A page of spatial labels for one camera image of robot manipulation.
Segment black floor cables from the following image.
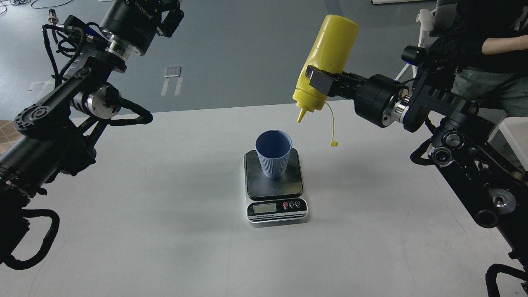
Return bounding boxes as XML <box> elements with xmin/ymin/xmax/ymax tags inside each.
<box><xmin>0</xmin><ymin>0</ymin><xmax>75</xmax><ymax>15</ymax></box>

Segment tan checkered cloth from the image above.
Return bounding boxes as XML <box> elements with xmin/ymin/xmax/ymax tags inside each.
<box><xmin>0</xmin><ymin>120</ymin><xmax>20</xmax><ymax>144</ymax></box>

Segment seated person in dark clothes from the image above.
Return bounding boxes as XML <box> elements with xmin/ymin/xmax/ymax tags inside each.
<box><xmin>430</xmin><ymin>0</ymin><xmax>528</xmax><ymax>117</ymax></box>

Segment yellow squeeze bottle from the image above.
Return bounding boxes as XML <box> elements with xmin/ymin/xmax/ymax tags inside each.
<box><xmin>292</xmin><ymin>14</ymin><xmax>359</xmax><ymax>123</ymax></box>

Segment white side table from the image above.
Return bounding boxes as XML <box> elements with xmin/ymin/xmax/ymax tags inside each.
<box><xmin>499</xmin><ymin>117</ymin><xmax>528</xmax><ymax>171</ymax></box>

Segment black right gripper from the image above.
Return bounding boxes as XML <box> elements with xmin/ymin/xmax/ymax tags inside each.
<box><xmin>305</xmin><ymin>65</ymin><xmax>409</xmax><ymax>127</ymax></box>

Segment grey floor plate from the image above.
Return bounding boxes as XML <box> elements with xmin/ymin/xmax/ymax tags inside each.
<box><xmin>164</xmin><ymin>66</ymin><xmax>182</xmax><ymax>78</ymax></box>

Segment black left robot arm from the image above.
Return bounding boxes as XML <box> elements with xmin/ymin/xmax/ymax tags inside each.
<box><xmin>0</xmin><ymin>0</ymin><xmax>184</xmax><ymax>270</ymax></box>

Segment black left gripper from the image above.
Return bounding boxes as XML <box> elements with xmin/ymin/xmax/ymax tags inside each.
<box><xmin>100</xmin><ymin>0</ymin><xmax>184</xmax><ymax>56</ymax></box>

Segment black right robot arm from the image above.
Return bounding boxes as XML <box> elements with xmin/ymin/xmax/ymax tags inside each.
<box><xmin>301</xmin><ymin>46</ymin><xmax>528</xmax><ymax>297</ymax></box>

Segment digital kitchen scale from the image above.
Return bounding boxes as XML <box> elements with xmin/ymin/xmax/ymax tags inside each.
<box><xmin>244</xmin><ymin>148</ymin><xmax>309</xmax><ymax>227</ymax></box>

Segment blue ribbed plastic cup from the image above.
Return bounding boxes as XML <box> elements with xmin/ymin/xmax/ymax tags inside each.
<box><xmin>255</xmin><ymin>130</ymin><xmax>292</xmax><ymax>179</ymax></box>

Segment white office chair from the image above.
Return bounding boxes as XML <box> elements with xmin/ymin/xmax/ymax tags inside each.
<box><xmin>394</xmin><ymin>0</ymin><xmax>458</xmax><ymax>81</ymax></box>

